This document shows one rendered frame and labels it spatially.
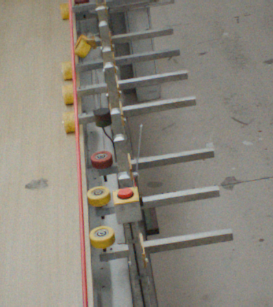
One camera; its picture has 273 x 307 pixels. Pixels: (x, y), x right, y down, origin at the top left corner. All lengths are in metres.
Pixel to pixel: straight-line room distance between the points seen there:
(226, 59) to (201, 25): 0.69
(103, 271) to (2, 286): 0.54
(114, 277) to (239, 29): 3.72
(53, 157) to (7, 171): 0.18
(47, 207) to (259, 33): 3.68
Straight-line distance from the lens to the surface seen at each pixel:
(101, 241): 2.79
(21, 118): 3.65
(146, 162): 3.26
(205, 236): 2.86
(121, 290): 3.04
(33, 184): 3.15
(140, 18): 5.45
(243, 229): 4.32
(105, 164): 3.22
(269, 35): 6.39
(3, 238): 2.92
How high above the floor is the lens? 2.49
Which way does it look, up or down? 30 degrees down
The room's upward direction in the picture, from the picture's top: 9 degrees counter-clockwise
